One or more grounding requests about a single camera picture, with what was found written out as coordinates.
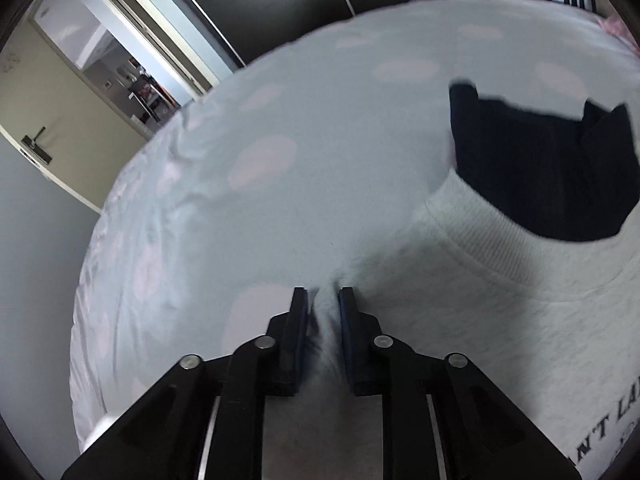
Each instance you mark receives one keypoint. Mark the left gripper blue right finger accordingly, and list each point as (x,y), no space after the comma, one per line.
(404,381)

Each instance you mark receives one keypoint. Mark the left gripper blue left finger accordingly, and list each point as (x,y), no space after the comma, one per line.
(272,365)

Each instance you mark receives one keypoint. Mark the light grey printed sweatshirt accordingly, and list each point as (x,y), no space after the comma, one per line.
(471,216)

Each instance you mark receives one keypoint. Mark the grey pink-dotted bed sheet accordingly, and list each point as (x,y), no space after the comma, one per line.
(291,168)

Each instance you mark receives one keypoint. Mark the dark chair in hallway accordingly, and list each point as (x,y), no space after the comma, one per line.
(154,104)

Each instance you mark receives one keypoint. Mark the cream room door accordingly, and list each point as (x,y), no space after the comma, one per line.
(50,112)

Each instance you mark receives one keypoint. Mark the pink pillow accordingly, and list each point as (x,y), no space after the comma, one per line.
(615,27)

